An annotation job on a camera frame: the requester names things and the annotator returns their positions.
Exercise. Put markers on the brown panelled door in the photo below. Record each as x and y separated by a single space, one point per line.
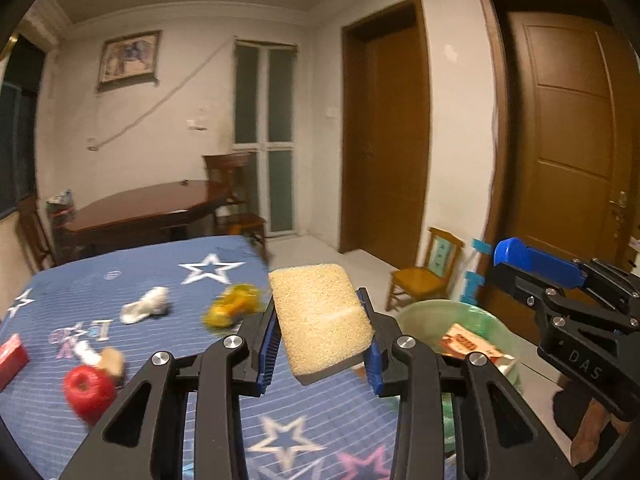
565 110

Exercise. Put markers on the beige foam block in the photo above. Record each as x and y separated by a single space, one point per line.
112 360

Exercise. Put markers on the round dark wooden table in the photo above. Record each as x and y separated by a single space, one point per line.
145 205

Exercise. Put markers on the orange and white box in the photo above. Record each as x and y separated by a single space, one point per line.
465 345

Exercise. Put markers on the small wooden chair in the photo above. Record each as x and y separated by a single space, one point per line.
420 277

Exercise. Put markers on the brown wooden door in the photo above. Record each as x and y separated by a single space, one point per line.
395 135

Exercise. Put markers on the framed elephant painting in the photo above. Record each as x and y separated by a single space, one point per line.
129 60

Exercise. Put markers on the white wall switch plate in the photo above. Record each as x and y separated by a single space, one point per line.
195 122

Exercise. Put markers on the frosted glass double door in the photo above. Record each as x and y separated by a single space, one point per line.
265 135

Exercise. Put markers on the person's right hand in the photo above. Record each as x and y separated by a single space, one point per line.
595 430

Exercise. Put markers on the black and red bag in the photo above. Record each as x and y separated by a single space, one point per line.
60 210

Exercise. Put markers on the dark window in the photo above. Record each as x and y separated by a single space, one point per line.
17 135

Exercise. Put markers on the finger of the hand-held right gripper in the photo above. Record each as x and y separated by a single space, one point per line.
607 282
535 262

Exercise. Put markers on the dark wooden dining chair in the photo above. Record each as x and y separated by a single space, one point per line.
230 165
35 235

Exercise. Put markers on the yellow sponge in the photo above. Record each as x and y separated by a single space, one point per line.
320 320

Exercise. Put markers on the red apple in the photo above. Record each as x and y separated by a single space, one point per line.
90 392

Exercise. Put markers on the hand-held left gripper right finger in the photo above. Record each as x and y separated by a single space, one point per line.
380 365

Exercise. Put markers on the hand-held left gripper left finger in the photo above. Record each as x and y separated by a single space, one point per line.
265 355

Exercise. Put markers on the blue paper wall decoration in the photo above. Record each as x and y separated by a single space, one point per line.
472 285

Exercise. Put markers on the blue star-print tablecloth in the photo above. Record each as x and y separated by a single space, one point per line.
175 320

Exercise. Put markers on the yellow crumpled wrapper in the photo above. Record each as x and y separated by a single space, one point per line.
232 305

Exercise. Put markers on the grey crumpled paper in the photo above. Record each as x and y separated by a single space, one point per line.
87 354

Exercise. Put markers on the pink carton box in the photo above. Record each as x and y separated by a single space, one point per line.
12 360

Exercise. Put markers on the round gold wall clock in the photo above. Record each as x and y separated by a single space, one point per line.
11 42

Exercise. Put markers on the white crumpled tissue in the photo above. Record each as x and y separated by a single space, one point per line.
147 305

